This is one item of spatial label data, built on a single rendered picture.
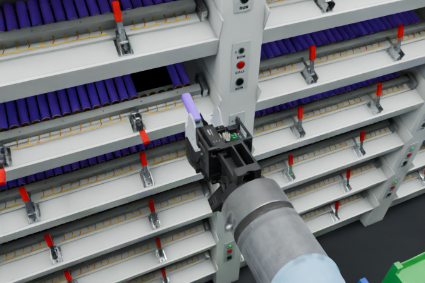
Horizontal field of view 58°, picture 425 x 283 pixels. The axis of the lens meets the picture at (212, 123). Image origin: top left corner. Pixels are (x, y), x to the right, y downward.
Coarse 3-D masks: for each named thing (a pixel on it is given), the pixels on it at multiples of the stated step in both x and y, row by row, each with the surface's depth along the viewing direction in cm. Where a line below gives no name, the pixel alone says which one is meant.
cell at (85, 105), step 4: (80, 88) 83; (84, 88) 84; (80, 92) 83; (84, 92) 83; (80, 96) 82; (84, 96) 82; (80, 100) 82; (84, 100) 82; (88, 100) 82; (84, 104) 81; (88, 104) 82; (84, 108) 81
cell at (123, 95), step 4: (120, 76) 86; (116, 80) 85; (120, 80) 85; (116, 84) 85; (120, 84) 85; (120, 88) 84; (124, 88) 85; (120, 92) 84; (124, 92) 84; (120, 96) 84; (124, 96) 84
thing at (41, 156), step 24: (192, 72) 92; (216, 96) 84; (144, 120) 84; (168, 120) 84; (24, 144) 77; (48, 144) 78; (72, 144) 79; (96, 144) 79; (120, 144) 82; (24, 168) 76; (48, 168) 79
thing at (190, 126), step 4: (188, 116) 64; (192, 116) 62; (188, 120) 64; (192, 120) 62; (188, 124) 65; (192, 124) 63; (188, 128) 66; (192, 128) 64; (188, 132) 66; (192, 132) 64; (188, 136) 65; (192, 136) 65; (192, 140) 64; (192, 144) 64; (196, 148) 63
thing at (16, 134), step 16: (160, 96) 84; (176, 96) 85; (80, 112) 80; (96, 112) 80; (112, 112) 81; (16, 128) 76; (32, 128) 77; (48, 128) 77; (64, 128) 79; (32, 144) 77
